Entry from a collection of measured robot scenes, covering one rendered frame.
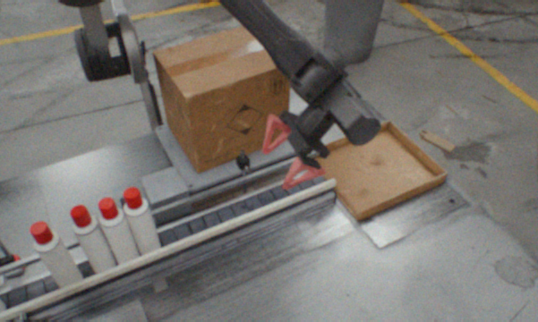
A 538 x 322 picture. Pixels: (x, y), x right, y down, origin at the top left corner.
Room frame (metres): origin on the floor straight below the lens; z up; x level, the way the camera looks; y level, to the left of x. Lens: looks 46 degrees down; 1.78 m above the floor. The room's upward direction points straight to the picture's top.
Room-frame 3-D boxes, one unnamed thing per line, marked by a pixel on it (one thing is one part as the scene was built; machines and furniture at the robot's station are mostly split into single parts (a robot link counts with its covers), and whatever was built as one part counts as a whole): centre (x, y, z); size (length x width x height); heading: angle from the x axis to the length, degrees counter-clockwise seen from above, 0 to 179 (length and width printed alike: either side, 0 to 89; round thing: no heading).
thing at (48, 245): (0.51, 0.44, 0.98); 0.05 x 0.05 x 0.20
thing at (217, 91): (1.05, 0.13, 0.99); 0.30 x 0.24 x 0.27; 120
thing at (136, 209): (0.60, 0.28, 0.98); 0.05 x 0.05 x 0.20
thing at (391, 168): (0.90, -0.30, 0.85); 0.30 x 0.26 x 0.04; 118
